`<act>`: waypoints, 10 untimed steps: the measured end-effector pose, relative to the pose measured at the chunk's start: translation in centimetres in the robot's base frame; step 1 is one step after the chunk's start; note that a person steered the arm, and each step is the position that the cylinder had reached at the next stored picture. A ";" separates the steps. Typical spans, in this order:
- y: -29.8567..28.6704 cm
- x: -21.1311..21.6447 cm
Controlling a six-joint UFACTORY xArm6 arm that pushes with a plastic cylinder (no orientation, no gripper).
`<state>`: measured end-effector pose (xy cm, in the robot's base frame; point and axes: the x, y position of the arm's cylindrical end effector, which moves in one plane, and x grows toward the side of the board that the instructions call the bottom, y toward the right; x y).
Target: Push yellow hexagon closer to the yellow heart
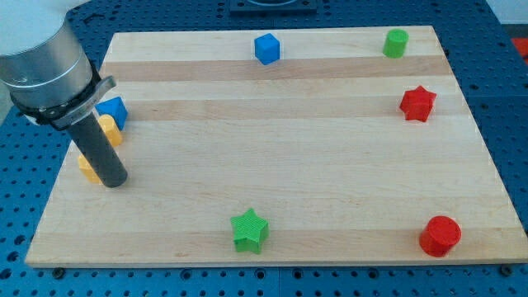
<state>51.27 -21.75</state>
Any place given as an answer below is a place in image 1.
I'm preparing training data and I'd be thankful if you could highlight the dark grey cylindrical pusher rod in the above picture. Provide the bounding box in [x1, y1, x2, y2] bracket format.
[68, 114, 128, 188]

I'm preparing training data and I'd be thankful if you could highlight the yellow hexagon block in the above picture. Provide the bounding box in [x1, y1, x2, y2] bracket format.
[98, 115, 123, 148]

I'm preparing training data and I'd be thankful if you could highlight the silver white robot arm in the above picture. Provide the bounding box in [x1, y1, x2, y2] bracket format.
[1, 0, 128, 187]

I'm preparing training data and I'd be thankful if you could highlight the blue triangular block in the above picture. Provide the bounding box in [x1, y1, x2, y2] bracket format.
[96, 97, 128, 130]

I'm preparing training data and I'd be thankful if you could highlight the green star block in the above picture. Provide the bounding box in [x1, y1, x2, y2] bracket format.
[230, 208, 270, 254]

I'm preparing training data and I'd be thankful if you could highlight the blue cube block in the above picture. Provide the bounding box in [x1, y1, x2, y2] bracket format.
[254, 33, 281, 65]

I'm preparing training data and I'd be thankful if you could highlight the wooden board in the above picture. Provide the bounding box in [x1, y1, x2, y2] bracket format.
[26, 26, 527, 268]

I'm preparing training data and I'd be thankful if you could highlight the green cylinder block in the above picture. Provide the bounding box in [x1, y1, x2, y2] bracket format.
[383, 28, 409, 59]

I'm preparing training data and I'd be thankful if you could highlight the red star block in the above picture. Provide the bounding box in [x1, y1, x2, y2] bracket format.
[399, 86, 437, 122]

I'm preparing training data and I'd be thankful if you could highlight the red cylinder block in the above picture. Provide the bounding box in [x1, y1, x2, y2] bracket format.
[419, 215, 462, 257]

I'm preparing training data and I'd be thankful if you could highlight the red object at edge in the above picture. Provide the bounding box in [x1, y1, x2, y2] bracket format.
[511, 37, 528, 64]

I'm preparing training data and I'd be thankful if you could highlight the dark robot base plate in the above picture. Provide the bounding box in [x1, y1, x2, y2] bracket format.
[228, 0, 318, 15]

